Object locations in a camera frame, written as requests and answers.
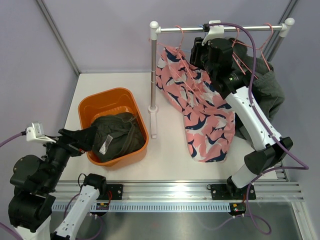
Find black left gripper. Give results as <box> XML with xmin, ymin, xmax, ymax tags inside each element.
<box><xmin>39</xmin><ymin>125</ymin><xmax>98</xmax><ymax>191</ymax></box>

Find olive green shorts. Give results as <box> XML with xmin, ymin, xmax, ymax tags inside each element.
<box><xmin>91</xmin><ymin>112</ymin><xmax>146</xmax><ymax>163</ymax></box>

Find pink wire hanger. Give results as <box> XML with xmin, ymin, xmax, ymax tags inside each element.
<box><xmin>149</xmin><ymin>21</ymin><xmax>204</xmax><ymax>96</ymax></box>
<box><xmin>228</xmin><ymin>29</ymin><xmax>254</xmax><ymax>80</ymax></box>
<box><xmin>253</xmin><ymin>22</ymin><xmax>275</xmax><ymax>71</ymax></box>

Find pink shark print shorts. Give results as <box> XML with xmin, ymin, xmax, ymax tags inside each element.
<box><xmin>155</xmin><ymin>46</ymin><xmax>235</xmax><ymax>163</ymax></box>

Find blue wire hanger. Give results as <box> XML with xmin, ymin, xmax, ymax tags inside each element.
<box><xmin>181</xmin><ymin>24</ymin><xmax>207</xmax><ymax>53</ymax></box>

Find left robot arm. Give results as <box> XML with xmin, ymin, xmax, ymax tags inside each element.
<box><xmin>8</xmin><ymin>122</ymin><xmax>108</xmax><ymax>240</ymax></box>

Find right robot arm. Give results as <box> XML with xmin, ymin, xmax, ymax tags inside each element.
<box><xmin>190</xmin><ymin>37</ymin><xmax>293</xmax><ymax>199</ymax></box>

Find grey green shorts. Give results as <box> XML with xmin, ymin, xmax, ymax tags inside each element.
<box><xmin>228</xmin><ymin>37</ymin><xmax>286</xmax><ymax>141</ymax></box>

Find orange plastic laundry basket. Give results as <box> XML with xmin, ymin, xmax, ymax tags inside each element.
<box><xmin>78</xmin><ymin>87</ymin><xmax>149</xmax><ymax>170</ymax></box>

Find metal clothes rack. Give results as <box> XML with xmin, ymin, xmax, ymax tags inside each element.
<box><xmin>148</xmin><ymin>17</ymin><xmax>295</xmax><ymax>139</ymax></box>

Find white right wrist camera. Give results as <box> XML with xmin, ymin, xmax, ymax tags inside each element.
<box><xmin>201</xmin><ymin>20</ymin><xmax>225</xmax><ymax>46</ymax></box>

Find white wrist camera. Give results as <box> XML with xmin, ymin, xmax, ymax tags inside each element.
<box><xmin>201</xmin><ymin>20</ymin><xmax>225</xmax><ymax>46</ymax></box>
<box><xmin>26</xmin><ymin>121</ymin><xmax>56</xmax><ymax>144</ymax></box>

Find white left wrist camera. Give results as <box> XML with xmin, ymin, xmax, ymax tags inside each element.
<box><xmin>26</xmin><ymin>121</ymin><xmax>56</xmax><ymax>144</ymax></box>

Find white slotted cable duct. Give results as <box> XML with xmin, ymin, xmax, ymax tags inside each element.
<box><xmin>49</xmin><ymin>201</ymin><xmax>235</xmax><ymax>213</ymax></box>

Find right aluminium frame post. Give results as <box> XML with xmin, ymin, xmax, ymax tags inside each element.
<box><xmin>262</xmin><ymin>0</ymin><xmax>300</xmax><ymax>62</ymax></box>

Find aluminium frame post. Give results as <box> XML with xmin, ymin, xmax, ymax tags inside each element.
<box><xmin>262</xmin><ymin>0</ymin><xmax>300</xmax><ymax>62</ymax></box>
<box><xmin>34</xmin><ymin>0</ymin><xmax>81</xmax><ymax>77</ymax></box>

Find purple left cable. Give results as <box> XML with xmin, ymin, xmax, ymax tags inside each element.
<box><xmin>0</xmin><ymin>131</ymin><xmax>27</xmax><ymax>240</ymax></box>

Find purple cable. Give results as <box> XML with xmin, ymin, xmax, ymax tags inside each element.
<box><xmin>0</xmin><ymin>131</ymin><xmax>27</xmax><ymax>240</ymax></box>
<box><xmin>208</xmin><ymin>22</ymin><xmax>310</xmax><ymax>221</ymax></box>

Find left aluminium frame post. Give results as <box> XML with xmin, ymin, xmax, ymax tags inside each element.
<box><xmin>34</xmin><ymin>0</ymin><xmax>81</xmax><ymax>77</ymax></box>

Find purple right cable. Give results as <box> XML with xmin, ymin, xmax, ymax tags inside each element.
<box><xmin>208</xmin><ymin>22</ymin><xmax>310</xmax><ymax>221</ymax></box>

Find aluminium mounting rail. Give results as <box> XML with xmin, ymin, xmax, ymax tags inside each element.
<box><xmin>49</xmin><ymin>181</ymin><xmax>306</xmax><ymax>203</ymax></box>

